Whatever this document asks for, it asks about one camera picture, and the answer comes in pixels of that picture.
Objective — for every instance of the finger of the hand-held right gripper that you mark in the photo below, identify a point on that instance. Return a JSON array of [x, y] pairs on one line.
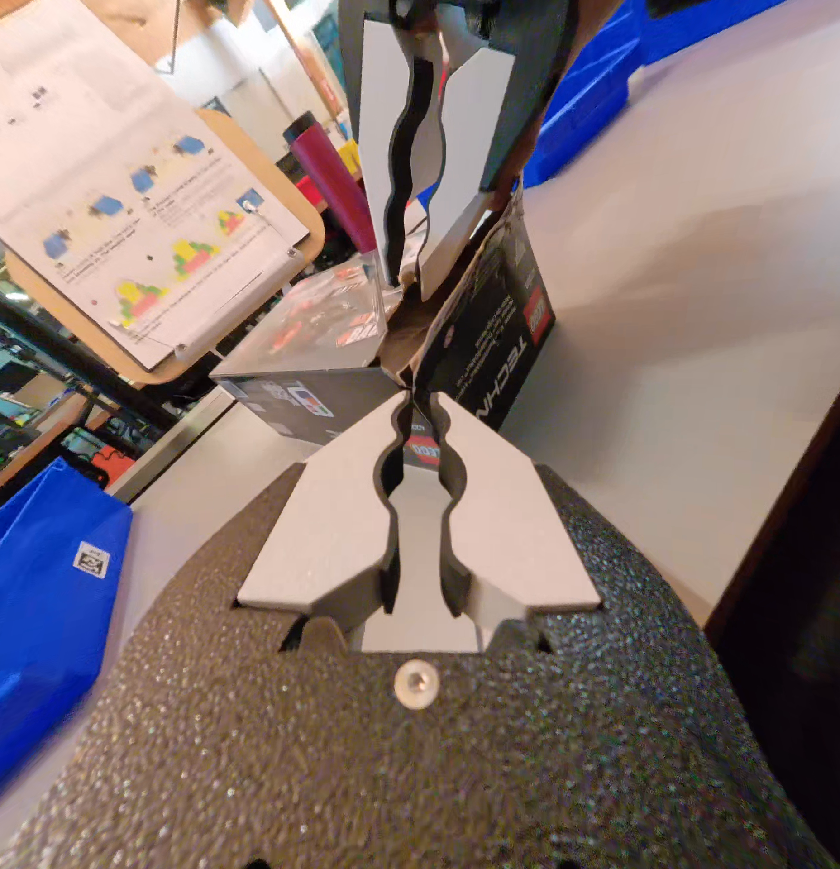
[[471, 149], [383, 115]]

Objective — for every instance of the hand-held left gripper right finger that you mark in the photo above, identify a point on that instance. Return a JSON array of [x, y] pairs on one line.
[[522, 543]]

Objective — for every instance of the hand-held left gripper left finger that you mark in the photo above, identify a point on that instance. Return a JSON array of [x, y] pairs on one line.
[[325, 536]]

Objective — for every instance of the dark grey toy car box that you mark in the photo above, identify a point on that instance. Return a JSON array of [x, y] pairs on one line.
[[488, 339]]

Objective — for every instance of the grey desk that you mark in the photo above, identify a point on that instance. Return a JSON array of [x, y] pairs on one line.
[[664, 305]]

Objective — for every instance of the blue plastic bin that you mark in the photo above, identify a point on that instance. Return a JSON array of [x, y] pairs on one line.
[[698, 27], [583, 115]]

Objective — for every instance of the maroon bottle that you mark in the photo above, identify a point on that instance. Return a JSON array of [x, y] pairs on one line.
[[325, 176]]

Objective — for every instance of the wooden clipboard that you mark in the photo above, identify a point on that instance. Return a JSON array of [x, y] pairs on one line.
[[284, 271]]

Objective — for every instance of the printed instruction sheet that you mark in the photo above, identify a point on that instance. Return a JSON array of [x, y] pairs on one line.
[[87, 170]]

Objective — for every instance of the blue bin white label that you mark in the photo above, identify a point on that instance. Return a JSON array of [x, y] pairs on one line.
[[40, 645]]

